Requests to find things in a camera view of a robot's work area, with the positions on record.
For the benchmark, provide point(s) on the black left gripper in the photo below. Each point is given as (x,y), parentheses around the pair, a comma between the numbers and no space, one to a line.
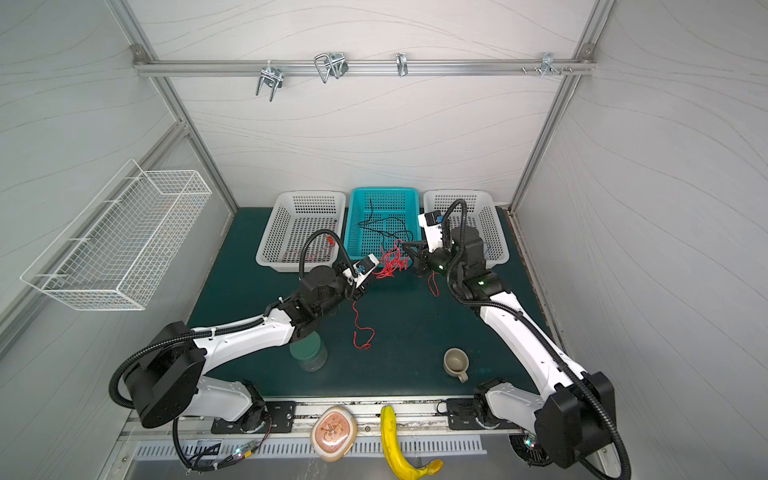
(338,269)

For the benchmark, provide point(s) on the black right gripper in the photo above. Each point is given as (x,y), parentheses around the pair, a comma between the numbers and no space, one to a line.
(420,258)

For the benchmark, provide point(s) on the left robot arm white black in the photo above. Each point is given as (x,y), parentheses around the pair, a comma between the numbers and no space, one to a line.
(168,378)

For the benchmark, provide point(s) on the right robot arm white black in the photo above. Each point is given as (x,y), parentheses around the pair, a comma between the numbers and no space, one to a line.
(571,418)

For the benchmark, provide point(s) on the right white plastic basket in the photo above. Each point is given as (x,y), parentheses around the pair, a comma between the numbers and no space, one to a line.
(481,215)

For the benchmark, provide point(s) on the white plastic basket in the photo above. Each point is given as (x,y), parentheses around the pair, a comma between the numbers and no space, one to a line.
(295,216)
(481,215)

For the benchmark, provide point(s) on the green cylindrical container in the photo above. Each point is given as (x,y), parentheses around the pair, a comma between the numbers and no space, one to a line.
(310,353)

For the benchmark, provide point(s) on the left white plastic basket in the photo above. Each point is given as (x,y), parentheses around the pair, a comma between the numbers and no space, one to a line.
(295,216)

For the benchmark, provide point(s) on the teal plastic basket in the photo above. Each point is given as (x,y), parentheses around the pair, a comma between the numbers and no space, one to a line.
(379,216)

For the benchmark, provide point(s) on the beige ceramic mug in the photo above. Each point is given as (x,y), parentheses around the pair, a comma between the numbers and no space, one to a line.
(456,364)

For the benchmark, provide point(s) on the pink round toy dish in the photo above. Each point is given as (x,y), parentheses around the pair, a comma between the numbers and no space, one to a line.
(334,433)

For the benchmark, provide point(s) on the yellow banana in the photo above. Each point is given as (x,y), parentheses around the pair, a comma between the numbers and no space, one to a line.
(394,456)

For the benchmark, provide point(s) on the metal clamp hook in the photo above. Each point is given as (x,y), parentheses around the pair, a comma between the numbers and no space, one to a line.
(401,64)
(270,80)
(547,67)
(331,65)

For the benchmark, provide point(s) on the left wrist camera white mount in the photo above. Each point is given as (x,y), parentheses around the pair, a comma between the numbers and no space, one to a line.
(362,269)

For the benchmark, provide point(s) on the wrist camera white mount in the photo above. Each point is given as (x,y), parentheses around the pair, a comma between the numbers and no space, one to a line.
(431,224)
(362,269)

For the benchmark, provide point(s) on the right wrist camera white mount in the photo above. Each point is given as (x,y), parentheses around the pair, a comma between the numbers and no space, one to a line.
(431,224)

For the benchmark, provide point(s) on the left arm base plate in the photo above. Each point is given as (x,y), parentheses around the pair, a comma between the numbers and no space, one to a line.
(273,416)

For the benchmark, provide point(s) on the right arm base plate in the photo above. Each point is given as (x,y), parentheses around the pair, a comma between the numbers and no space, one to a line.
(461,415)

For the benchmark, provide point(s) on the white wire wall basket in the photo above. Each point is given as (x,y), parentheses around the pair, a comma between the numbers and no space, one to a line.
(113,255)

